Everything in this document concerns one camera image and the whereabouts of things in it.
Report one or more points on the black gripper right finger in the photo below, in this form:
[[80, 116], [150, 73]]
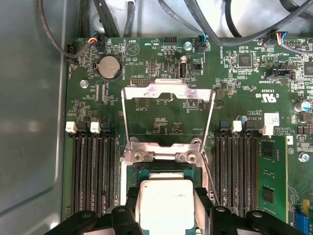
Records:
[[222, 220]]

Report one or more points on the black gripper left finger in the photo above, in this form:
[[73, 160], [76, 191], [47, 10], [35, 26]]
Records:
[[123, 220]]

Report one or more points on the silver green CPU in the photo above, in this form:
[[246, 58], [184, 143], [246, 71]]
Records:
[[166, 203]]

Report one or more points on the metal socket cover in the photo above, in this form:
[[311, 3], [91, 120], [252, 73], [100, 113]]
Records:
[[141, 91]]

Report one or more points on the metal locking lever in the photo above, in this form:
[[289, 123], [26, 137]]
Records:
[[211, 181]]

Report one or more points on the blue expansion slot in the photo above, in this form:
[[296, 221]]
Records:
[[301, 224]]

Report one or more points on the green RAM stick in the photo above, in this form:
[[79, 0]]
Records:
[[274, 171]]

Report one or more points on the silver motherboard screw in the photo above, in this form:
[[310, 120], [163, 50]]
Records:
[[187, 45], [84, 83], [304, 156]]

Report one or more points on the white label sticker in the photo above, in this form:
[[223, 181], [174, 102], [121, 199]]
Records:
[[271, 119]]

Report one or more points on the green motherboard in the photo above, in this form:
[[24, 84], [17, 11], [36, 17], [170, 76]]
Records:
[[171, 117]]

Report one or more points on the silver blue capacitor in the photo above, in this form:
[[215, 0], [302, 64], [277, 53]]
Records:
[[302, 106]]

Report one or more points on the round silver coin battery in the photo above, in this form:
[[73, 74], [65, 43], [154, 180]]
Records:
[[108, 67]]

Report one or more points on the black grey PC case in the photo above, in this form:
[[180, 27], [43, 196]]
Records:
[[29, 98]]

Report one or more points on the black square chip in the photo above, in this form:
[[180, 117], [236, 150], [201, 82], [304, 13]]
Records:
[[244, 60]]

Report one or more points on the black fan connector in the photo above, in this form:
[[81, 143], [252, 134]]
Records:
[[278, 38], [203, 42], [95, 40]]

